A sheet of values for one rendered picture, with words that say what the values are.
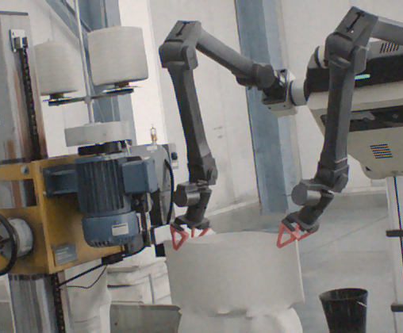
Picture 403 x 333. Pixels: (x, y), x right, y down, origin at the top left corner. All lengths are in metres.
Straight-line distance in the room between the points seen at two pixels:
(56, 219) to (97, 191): 0.17
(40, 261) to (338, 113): 0.90
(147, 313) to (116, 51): 1.16
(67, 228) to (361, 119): 0.97
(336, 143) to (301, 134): 9.06
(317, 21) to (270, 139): 1.70
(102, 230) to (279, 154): 9.01
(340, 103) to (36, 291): 0.98
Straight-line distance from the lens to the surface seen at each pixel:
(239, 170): 10.85
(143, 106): 9.25
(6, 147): 2.32
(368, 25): 2.05
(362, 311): 4.96
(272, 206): 11.29
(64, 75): 2.49
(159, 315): 3.06
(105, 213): 2.20
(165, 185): 2.69
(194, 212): 2.46
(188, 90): 2.33
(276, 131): 11.13
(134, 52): 2.32
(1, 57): 2.31
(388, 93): 2.54
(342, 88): 2.10
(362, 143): 2.67
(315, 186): 2.21
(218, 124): 10.51
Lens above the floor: 1.38
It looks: 3 degrees down
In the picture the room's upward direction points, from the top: 7 degrees counter-clockwise
